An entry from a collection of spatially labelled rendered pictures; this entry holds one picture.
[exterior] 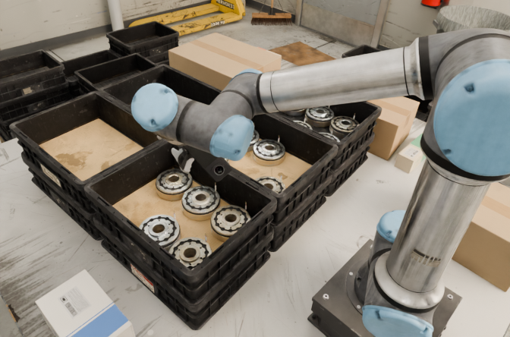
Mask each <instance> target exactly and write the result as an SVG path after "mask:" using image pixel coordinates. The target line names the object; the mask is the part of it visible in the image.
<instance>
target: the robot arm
mask: <svg viewBox="0 0 510 337"><path fill-rule="evenodd" d="M410 95H415V96H417V97H419V98H420V99H422V100H427V99H434V101H433V106H432V108H431V111H430V114H429V117H428V119H427V122H426V125H425V128H424V130H423V133H422V136H421V139H420V148H421V151H422V153H423V154H424V155H425V157H426V160H425V162H424V164H423V168H422V170H421V172H420V176H419V178H418V180H417V183H416V186H415V188H414V191H413V194H412V196H411V199H410V201H409V204H408V207H407V209H406V210H393V211H391V212H387V213H385V214H384V215H383V216H382V217H381V218H380V220H379V222H378V223H377V225H376V234H375V237H374V240H373V245H372V248H371V251H370V256H369V259H368V260H367V261H366V262H365V263H364V264H363V265H362V266H361V267H360V268H359V270H358V271H357V274H356V277H355V280H354V290H355V293H356V295H357V297H358V299H359V301H360V302H361V303H362V305H363V307H362V311H363V317H362V320H363V324H364V326H365V327H366V329H367V330H368V331H369V332H371V333H372V334H373V335H374V336H376V337H432V332H433V326H432V322H433V313H434V311H435V309H436V308H437V306H438V304H439V302H440V301H441V299H442V296H443V294H444V290H445V286H444V282H443V279H442V274H443V273H444V272H445V269H446V267H447V266H448V264H449V262H450V260H451V258H452V256H453V254H454V252H455V251H456V249H457V247H458V245H459V243H460V242H461V239H462V238H463V236H464V234H465V232H466V231H467V229H468V226H469V225H470V223H471V221H472V219H473V217H474V215H475V214H476V212H477V210H478V208H479V206H480V204H481V203H482V201H483V198H484V197H485V195H486V193H487V191H488V190H489V188H490V185H491V184H492V183H496V182H500V181H504V180H506V179H508V178H510V33H508V32H505V31H503V30H498V29H493V28H472V29H466V30H456V31H451V32H446V33H438V34H434V35H430V36H422V37H418V38H416V39H415V41H413V43H412V44H411V45H410V46H406V47H402V48H398V49H390V50H386V51H381V52H374V53H369V54H365V55H357V56H352V57H348V58H340V59H336V60H331V61H324V62H320V63H315V64H311V65H303V66H298V67H294V68H286V69H281V70H277V71H270V72H266V73H263V72H261V71H258V70H255V69H252V68H249V69H245V70H243V71H241V72H240V73H239V74H237V75H235V76H234V77H233V78H232V79H231V80H230V82H229V83H228V85H227V87H226V88H225V89H224V90H223V91H222V92H221V93H220V94H219V95H218V96H217V97H216V98H215V99H214V100H213V101H212V102H211V104H210V105H207V104H204V103H201V102H197V101H194V100H192V99H188V98H185V97H183V96H179V95H177V94H175V92H174V91H173V90H172V89H170V88H168V87H166V86H164V85H162V84H160V83H150V84H147V85H146V86H144V87H141V88H140V89H139V90H138V91H137V92H136V94H135V95H134V97H133V100H132V103H131V111H132V115H133V117H134V119H135V120H136V121H137V122H138V123H139V124H140V125H141V127H142V128H144V129H145V130H147V131H151V132H153V133H154V134H155V135H157V138H158V139H159V140H161V139H164V140H166V141H168V142H169V143H172V144H174V145H177V146H178V147H179V149H180V150H179V151H178V150H176V149H175V148H172V154H173V156H174V157H175V159H176V160H177V162H178V164H179V167H180V169H181V170H182V172H189V171H190V168H191V164H192V162H193V161H194V160H196V161H197V162H198V163H199V164H200V166H201V167H202V168H203V169H204V170H205V171H206V172H207V173H208V174H209V175H210V177H211V178H212V179H213V180H214V181H221V180H222V179H223V178H224V177H225V176H226V175H227V174H228V173H229V172H230V171H231V166H230V164H229V163H228V162H227V160H226V159H230V160H232V161H238V160H241V159H242V158H243V157H244V155H245V154H246V152H247V149H248V147H249V146H250V142H251V140H252V137H253V130H254V125H253V122H252V121H251V120H252V118H253V117H254V116H255V115H262V114H266V113H272V112H283V111H290V110H296V109H307V108H313V107H320V106H331V105H338V104H344V103H350V102H362V101H368V100H374V99H385V98H392V97H398V96H410Z"/></svg>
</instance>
